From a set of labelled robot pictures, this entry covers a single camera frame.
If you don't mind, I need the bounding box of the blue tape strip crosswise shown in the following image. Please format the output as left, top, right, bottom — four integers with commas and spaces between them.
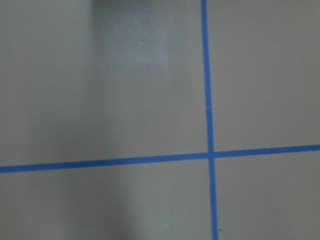
0, 144, 320, 174

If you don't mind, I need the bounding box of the blue tape strip lengthwise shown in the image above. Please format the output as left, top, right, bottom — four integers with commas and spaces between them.
201, 0, 219, 240

